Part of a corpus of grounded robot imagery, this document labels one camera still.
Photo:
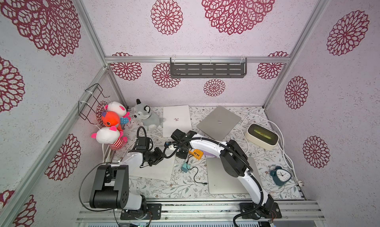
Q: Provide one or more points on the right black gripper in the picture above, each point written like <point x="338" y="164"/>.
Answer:
<point x="181" y="151"/>

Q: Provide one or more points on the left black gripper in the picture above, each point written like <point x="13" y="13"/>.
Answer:
<point x="160" y="158"/>

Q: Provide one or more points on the teal charger plug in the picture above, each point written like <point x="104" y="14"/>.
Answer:
<point x="186" y="168"/>

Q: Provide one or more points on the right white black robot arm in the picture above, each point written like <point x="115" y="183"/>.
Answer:
<point x="235" y="163"/>

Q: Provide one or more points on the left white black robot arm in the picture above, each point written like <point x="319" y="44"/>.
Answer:
<point x="111" y="190"/>

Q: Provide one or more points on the white laptop front left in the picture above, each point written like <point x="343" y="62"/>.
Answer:
<point x="161" y="171"/>

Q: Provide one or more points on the white laptop with red logo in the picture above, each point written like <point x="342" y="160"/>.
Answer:
<point x="176" y="117"/>

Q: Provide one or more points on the silver laptop rear right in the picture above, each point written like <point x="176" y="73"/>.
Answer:
<point x="219" y="123"/>

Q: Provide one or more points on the silver apple laptop front right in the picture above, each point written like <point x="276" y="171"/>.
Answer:
<point x="219" y="181"/>

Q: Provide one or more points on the orange power strip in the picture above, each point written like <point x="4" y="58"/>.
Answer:
<point x="196" y="153"/>

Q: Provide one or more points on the purple power strip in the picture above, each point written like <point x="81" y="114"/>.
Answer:
<point x="212" y="153"/>

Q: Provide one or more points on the grey husky plush toy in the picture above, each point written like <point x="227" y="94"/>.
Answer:
<point x="145" y="115"/>

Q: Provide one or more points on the white plush striped legs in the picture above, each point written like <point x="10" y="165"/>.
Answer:
<point x="110" y="136"/>

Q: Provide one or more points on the white pink plush upper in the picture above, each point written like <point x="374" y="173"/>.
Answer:
<point x="118" y="108"/>

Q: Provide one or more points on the cream box with green display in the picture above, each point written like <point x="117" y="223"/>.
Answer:
<point x="261" y="137"/>

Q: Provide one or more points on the teal alarm clock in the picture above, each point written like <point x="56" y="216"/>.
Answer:
<point x="280" y="176"/>

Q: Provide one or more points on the grey metal wall shelf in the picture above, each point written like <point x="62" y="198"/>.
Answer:
<point x="208" y="69"/>

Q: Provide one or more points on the black wire wall basket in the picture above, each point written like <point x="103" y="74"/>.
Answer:
<point x="92" y="108"/>

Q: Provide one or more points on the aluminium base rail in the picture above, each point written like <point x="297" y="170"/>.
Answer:
<point x="206" y="213"/>

